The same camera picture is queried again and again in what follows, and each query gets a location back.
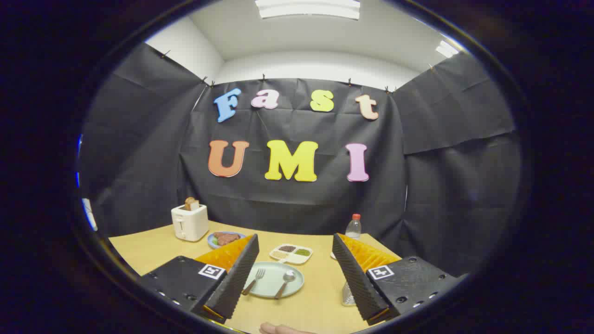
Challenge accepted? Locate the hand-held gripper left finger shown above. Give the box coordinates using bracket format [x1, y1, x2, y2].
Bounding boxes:
[139, 233, 260, 324]

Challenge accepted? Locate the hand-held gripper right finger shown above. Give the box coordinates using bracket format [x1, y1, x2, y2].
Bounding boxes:
[332, 233, 460, 326]

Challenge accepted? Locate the fork with wooden handle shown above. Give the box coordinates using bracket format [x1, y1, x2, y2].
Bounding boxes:
[241, 268, 266, 296]

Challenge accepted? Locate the spoon with wooden handle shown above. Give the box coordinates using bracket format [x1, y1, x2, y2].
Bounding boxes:
[274, 270, 297, 300]

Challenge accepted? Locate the pale green plate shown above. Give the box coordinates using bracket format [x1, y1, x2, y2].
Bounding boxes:
[241, 261, 305, 298]

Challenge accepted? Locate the small blue plate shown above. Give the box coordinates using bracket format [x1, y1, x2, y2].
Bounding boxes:
[207, 231, 246, 250]

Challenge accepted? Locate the clear water bottle red cap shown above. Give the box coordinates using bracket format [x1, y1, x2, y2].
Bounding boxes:
[345, 213, 362, 239]

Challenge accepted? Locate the white divided tray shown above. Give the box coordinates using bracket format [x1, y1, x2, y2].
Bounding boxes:
[269, 244, 313, 265]

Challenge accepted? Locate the white toaster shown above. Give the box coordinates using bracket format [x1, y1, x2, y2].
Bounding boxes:
[171, 203, 210, 242]

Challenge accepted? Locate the small ceiling light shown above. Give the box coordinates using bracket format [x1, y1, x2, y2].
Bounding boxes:
[435, 40, 460, 58]

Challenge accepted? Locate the long ceiling light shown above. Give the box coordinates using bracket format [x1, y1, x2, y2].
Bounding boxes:
[255, 0, 361, 20]

